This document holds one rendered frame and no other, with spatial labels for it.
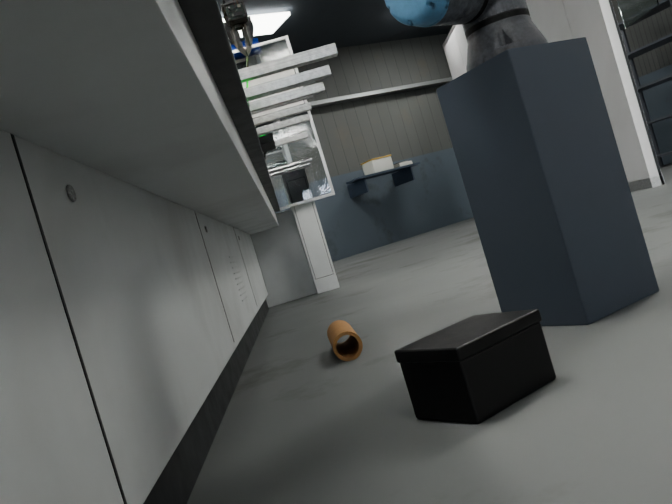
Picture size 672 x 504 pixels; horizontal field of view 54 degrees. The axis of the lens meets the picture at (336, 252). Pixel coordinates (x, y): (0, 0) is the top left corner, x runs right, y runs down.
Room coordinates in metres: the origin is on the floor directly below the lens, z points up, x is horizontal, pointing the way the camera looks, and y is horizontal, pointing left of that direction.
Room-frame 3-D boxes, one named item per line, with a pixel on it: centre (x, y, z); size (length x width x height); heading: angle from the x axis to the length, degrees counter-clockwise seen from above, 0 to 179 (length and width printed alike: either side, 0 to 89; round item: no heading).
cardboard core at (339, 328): (1.93, 0.05, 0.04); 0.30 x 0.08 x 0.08; 4
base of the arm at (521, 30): (1.55, -0.51, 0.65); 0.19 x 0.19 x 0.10
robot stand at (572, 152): (1.55, -0.51, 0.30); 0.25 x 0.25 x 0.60; 29
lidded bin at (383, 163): (10.59, -1.03, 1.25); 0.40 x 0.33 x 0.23; 119
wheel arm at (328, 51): (1.82, 0.06, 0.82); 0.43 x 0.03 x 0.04; 94
